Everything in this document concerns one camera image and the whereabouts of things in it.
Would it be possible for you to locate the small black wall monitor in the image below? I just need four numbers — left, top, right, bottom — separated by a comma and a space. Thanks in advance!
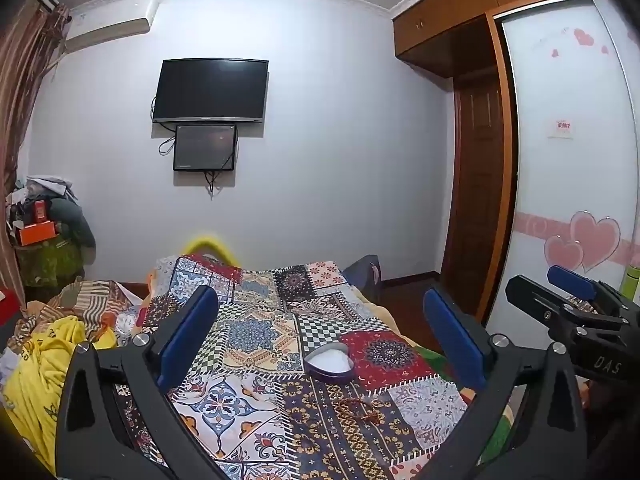
173, 123, 238, 173

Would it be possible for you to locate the heart-shaped jewelry box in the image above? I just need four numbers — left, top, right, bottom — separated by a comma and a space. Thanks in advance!
304, 343, 355, 384

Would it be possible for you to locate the wooden overhead wardrobe cabinet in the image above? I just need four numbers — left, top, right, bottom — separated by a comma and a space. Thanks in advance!
391, 0, 617, 79

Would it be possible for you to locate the dark blue bag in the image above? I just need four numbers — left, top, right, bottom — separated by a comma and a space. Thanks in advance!
342, 254, 384, 303

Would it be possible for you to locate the green patterned bag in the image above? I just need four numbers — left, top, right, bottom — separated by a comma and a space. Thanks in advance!
15, 240, 84, 303

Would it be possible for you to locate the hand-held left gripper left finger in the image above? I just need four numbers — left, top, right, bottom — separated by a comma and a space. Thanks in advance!
55, 285, 221, 480

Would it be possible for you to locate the red-brown bead bracelet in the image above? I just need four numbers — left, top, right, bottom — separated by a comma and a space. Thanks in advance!
333, 395, 387, 424

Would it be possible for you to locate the yellow blanket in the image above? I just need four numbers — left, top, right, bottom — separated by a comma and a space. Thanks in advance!
1, 317, 119, 477

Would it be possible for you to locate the orange box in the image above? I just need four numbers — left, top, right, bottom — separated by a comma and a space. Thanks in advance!
14, 222, 57, 247

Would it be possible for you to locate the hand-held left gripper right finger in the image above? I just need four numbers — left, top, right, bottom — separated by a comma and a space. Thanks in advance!
422, 287, 587, 480

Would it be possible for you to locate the brown striped curtain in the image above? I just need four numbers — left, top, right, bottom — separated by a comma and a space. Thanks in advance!
0, 0, 72, 306

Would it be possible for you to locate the black television cable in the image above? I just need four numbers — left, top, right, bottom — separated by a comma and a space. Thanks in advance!
158, 105, 177, 157

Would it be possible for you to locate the green bottle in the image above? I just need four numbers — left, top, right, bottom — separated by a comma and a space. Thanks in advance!
622, 267, 640, 307

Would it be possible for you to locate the striped orange cloth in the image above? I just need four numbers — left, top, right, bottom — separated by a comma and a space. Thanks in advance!
14, 277, 147, 352

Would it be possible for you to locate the patchwork printed blanket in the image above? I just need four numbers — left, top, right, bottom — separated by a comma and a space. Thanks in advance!
114, 254, 513, 480

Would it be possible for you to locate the white red label sticker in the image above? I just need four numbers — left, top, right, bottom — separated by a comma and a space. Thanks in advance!
545, 118, 579, 139

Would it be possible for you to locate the white air conditioner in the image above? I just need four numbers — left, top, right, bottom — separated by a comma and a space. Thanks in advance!
63, 0, 160, 54

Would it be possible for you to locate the brown wooden door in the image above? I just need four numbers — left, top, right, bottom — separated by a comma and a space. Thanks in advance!
439, 72, 507, 322

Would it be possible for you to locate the pile of clothes and boxes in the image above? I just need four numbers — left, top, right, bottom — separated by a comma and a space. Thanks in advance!
24, 175, 97, 264

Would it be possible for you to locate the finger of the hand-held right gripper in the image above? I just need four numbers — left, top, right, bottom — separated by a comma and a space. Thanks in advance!
505, 275, 629, 337
546, 265, 627, 317

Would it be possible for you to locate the black wall television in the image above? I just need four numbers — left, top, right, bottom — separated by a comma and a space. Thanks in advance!
151, 58, 270, 124

